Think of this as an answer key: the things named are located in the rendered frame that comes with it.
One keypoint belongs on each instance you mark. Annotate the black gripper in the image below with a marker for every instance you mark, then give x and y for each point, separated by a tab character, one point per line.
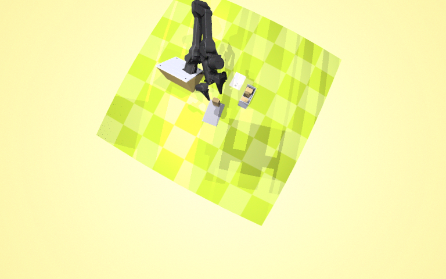
204	87

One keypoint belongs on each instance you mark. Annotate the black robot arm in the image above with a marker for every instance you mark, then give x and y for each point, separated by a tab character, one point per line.
203	49

